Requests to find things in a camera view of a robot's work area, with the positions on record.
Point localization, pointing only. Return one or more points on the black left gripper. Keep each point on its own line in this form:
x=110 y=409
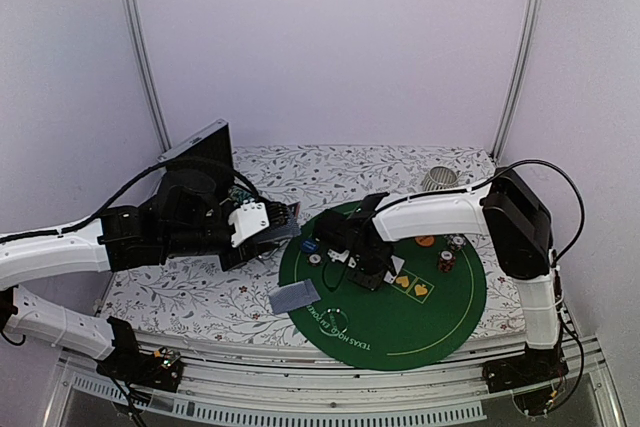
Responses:
x=249 y=251

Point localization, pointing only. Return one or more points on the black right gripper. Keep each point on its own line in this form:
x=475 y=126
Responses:
x=372 y=281

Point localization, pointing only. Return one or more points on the four of clubs card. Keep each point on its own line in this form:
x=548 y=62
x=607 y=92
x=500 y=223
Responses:
x=396 y=265

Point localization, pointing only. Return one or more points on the orange big blind button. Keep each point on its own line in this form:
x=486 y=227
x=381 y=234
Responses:
x=425 y=241

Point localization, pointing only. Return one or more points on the red chip stack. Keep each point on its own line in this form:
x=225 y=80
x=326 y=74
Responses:
x=446 y=261

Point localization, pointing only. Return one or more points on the blue playing card deck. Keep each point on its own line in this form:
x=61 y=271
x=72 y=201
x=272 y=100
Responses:
x=289 y=230

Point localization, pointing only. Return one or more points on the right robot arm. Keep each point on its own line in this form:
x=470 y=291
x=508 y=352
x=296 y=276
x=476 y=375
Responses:
x=503 y=210

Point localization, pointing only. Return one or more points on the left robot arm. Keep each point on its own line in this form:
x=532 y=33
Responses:
x=188 y=216

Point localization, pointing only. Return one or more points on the blue small blind button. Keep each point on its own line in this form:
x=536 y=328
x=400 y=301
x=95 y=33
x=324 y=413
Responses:
x=309 y=246

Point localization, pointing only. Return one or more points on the clear dealer button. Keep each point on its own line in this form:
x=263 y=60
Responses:
x=333 y=322

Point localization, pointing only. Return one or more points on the round green poker mat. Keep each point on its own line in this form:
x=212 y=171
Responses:
x=420 y=319

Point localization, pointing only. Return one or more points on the aluminium poker chip case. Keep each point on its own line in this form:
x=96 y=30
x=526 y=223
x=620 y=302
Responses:
x=212 y=142

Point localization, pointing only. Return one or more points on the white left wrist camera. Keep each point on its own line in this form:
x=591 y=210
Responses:
x=247 y=220

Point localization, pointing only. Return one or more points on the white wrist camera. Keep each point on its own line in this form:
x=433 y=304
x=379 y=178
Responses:
x=343 y=257
x=247 y=220

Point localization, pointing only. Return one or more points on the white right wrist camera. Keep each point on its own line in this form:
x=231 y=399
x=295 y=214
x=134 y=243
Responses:
x=343 y=257

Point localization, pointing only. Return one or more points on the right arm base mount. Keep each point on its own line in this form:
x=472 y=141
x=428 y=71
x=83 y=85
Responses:
x=531 y=367

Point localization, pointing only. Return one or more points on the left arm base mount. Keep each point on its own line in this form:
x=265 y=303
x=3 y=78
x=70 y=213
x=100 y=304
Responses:
x=160 y=370

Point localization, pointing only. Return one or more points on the left aluminium corner post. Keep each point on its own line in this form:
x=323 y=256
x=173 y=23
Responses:
x=134 y=24

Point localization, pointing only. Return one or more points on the aluminium corner post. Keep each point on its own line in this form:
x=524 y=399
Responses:
x=134 y=24
x=531 y=14

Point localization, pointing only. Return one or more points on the right aluminium corner post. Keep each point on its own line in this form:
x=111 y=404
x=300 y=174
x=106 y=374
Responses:
x=531 y=14

